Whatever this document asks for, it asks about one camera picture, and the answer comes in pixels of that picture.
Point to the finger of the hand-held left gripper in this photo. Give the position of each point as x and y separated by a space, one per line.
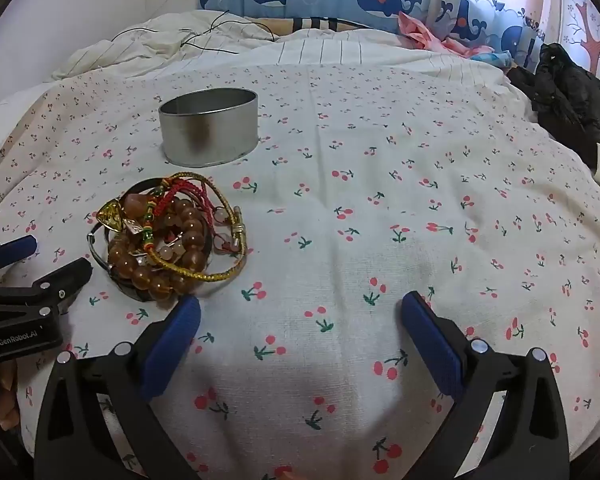
65 280
15 251

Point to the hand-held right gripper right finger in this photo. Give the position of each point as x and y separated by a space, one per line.
432 345

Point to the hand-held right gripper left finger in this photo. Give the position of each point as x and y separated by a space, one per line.
172 345

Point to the gold triangular pendant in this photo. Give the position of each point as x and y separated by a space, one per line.
111 216

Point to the oval metal tin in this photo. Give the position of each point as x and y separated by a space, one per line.
210 135

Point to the person's left hand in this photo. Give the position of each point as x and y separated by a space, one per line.
5 400

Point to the cherry print bed sheet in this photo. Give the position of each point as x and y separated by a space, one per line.
380 210

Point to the black jacket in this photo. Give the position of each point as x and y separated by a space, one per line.
565 90

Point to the light blue cloth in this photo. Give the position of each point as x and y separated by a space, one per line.
495 57

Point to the white striped duvet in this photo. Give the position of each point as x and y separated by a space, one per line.
330 47

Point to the pink cloth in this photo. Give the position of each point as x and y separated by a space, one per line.
420 30

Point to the tan striped pillow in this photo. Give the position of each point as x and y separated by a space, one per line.
280 24

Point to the pink tree print curtain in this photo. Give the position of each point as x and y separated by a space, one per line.
587 25

